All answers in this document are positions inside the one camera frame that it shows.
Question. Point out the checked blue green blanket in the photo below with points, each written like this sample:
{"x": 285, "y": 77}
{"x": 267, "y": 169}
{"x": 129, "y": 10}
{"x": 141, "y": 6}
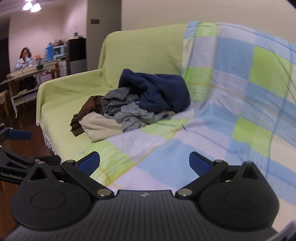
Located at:
{"x": 231, "y": 92}

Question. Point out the clear bottle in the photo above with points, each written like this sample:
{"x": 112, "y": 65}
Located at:
{"x": 75, "y": 33}

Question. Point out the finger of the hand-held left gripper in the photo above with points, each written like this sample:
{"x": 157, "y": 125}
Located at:
{"x": 16, "y": 160}
{"x": 19, "y": 135}

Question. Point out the light grey garment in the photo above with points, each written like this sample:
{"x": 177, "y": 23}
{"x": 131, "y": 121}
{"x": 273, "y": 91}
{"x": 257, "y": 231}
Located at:
{"x": 134, "y": 115}

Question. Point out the blue thermos jug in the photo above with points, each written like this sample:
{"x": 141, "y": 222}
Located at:
{"x": 49, "y": 52}

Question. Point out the light blue microwave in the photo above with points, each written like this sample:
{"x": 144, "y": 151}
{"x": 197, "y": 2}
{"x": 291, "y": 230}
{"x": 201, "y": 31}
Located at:
{"x": 59, "y": 51}

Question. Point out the black fridge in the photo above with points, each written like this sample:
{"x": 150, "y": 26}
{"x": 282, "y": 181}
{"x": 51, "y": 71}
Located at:
{"x": 77, "y": 49}

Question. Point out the cream garment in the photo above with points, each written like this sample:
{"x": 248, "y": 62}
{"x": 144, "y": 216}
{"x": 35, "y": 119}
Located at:
{"x": 99, "y": 127}

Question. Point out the green covered sofa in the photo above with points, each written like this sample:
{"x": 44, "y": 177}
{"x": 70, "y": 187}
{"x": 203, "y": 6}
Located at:
{"x": 69, "y": 92}

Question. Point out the wall switch plate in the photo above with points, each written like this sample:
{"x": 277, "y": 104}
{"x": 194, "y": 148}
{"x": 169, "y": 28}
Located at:
{"x": 94, "y": 21}

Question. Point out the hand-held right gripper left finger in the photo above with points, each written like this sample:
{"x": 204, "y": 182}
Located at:
{"x": 89, "y": 163}

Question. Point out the brown garment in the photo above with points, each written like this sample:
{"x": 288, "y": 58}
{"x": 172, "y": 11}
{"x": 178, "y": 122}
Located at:
{"x": 92, "y": 104}

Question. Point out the wooden table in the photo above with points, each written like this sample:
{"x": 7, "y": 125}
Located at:
{"x": 23, "y": 73}

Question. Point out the ceiling lamp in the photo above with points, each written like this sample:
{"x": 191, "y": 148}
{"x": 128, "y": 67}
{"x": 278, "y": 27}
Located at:
{"x": 31, "y": 5}

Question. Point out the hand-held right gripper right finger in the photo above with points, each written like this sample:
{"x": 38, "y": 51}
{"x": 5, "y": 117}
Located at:
{"x": 200, "y": 163}

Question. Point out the navy fleece-lined garment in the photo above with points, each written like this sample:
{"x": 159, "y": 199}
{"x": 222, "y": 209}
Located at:
{"x": 161, "y": 90}

